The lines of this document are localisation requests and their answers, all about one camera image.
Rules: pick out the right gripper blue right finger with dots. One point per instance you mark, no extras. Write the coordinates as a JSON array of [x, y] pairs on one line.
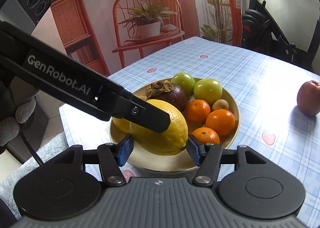
[[207, 157]]

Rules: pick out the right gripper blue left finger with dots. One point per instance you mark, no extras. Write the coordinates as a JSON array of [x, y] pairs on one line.
[[113, 156]]

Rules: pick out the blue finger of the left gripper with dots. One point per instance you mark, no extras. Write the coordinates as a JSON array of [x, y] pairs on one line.
[[138, 111]]

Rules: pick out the yellow lemon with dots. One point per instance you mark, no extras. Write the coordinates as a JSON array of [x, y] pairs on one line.
[[122, 124], [170, 133]]

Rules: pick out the small orange mandarin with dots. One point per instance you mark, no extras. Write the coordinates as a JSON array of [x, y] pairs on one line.
[[206, 135], [221, 121], [197, 111]]

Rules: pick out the dark purple mangosteen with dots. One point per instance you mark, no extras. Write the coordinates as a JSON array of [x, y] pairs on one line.
[[166, 91]]

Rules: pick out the green apple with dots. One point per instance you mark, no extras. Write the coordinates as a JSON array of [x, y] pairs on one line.
[[209, 90], [185, 81]]

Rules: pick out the gray gloved hand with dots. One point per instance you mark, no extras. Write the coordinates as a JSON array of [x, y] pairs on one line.
[[11, 126]]

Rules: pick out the beige round plate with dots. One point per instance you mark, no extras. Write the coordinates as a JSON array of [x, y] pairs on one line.
[[142, 159]]

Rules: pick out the blue plaid tablecloth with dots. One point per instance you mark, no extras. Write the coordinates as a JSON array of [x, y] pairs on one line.
[[265, 89]]

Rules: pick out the printed room backdrop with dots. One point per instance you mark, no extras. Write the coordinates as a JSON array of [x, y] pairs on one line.
[[107, 35]]

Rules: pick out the white fluffy rug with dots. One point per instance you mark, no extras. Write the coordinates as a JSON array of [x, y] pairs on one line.
[[54, 147]]

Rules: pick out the red apple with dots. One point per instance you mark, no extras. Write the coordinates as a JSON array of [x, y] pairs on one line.
[[308, 98]]

